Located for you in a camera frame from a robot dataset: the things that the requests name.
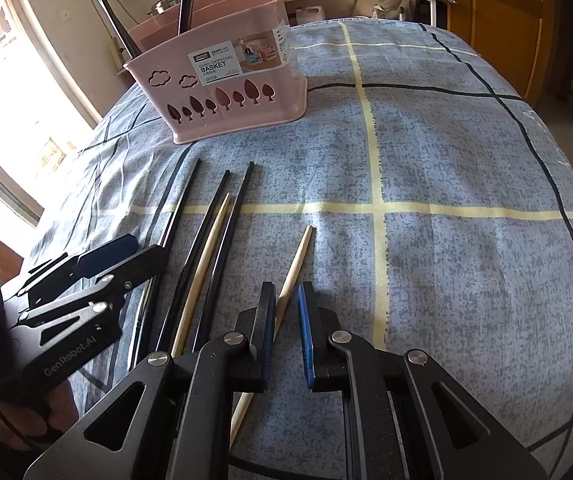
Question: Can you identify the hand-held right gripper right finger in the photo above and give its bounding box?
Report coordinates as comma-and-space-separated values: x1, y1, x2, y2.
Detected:
297, 281, 549, 480

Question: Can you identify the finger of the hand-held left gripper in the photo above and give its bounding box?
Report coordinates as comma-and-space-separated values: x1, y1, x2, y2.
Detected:
9, 244, 170, 333
25, 233, 138, 306

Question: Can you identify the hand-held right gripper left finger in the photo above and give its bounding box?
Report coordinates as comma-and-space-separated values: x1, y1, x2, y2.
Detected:
24, 281, 277, 480

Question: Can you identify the wooden chopstick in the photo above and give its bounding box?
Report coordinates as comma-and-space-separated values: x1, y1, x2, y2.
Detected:
229, 225, 314, 445
170, 192, 232, 360

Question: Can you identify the black chopstick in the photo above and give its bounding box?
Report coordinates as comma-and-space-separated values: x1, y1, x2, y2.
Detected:
89, 0, 142, 57
186, 160, 257, 356
155, 170, 232, 356
84, 0, 134, 58
130, 158, 203, 361

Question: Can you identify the pink plastic basket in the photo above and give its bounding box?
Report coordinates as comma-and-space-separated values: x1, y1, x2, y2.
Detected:
124, 0, 309, 146

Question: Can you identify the person's left hand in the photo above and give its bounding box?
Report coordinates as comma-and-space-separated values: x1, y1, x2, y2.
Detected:
0, 385, 87, 453

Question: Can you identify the blue plaid tablecloth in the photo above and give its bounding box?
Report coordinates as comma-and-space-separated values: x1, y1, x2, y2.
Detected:
0, 17, 573, 480

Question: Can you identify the steel steamer pot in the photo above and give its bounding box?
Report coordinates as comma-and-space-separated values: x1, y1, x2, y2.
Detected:
147, 0, 182, 16

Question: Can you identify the white plastic jug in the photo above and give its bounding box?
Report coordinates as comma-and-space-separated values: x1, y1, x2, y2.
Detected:
293, 5, 327, 26

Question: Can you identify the wooden door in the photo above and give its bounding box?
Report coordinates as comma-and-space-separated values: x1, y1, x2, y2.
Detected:
446, 0, 567, 106

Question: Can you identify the white window frame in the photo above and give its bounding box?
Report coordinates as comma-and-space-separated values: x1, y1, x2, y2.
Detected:
0, 0, 102, 126

